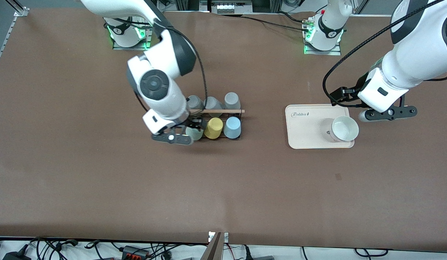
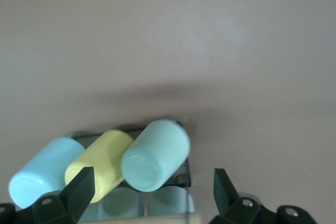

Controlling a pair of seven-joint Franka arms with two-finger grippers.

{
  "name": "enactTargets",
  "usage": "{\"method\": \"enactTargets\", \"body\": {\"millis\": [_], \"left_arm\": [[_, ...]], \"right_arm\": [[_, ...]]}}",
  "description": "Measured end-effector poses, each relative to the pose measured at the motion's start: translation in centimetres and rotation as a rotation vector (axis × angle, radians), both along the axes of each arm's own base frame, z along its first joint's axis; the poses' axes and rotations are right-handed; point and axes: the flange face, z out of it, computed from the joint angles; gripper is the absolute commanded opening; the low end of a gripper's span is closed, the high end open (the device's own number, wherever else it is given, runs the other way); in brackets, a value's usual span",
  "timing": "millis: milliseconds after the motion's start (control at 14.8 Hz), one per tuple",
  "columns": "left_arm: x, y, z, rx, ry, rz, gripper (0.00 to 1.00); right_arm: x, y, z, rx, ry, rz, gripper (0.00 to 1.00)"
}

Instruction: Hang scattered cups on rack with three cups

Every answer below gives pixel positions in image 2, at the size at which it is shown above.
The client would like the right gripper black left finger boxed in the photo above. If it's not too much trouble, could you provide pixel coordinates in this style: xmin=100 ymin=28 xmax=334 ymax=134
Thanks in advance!
xmin=0 ymin=166 xmax=95 ymax=224

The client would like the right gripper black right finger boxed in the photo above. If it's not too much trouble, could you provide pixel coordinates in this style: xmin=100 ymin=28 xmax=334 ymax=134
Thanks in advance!
xmin=209 ymin=167 xmax=316 ymax=224

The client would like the yellow cup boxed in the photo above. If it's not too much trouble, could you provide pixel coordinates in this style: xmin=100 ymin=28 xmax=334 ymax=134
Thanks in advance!
xmin=64 ymin=129 xmax=135 ymax=204

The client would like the light blue cup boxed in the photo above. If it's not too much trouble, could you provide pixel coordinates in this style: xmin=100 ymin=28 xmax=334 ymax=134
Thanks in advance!
xmin=8 ymin=137 xmax=86 ymax=209

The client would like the black wire cup rack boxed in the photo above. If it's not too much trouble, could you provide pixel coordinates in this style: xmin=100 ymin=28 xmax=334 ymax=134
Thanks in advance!
xmin=68 ymin=120 xmax=202 ymax=224

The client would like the mint green cup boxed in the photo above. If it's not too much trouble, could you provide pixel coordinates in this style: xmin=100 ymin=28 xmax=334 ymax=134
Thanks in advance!
xmin=120 ymin=119 xmax=192 ymax=193

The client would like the grey cup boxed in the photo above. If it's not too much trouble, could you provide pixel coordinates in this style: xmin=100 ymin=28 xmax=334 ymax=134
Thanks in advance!
xmin=148 ymin=185 xmax=196 ymax=216
xmin=97 ymin=187 xmax=144 ymax=221

